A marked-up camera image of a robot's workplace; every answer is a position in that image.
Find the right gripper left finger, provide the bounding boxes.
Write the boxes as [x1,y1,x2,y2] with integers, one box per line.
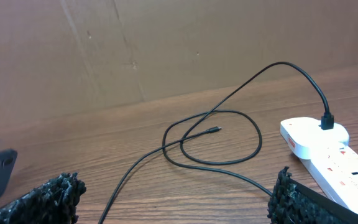
[0,172,86,224]

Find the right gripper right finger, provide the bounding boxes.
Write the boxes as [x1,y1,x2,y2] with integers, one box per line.
[267,166,358,224]

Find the black USB charging cable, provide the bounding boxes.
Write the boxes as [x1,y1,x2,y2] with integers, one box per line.
[97,61,335,224]

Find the white charger adapter plug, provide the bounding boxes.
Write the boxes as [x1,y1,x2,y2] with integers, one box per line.
[280,117,350,160]

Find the white power strip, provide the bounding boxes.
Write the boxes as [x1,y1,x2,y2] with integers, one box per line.
[301,144,358,214]

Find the cardboard backdrop panel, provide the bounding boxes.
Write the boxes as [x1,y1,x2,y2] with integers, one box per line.
[0,1,358,127]

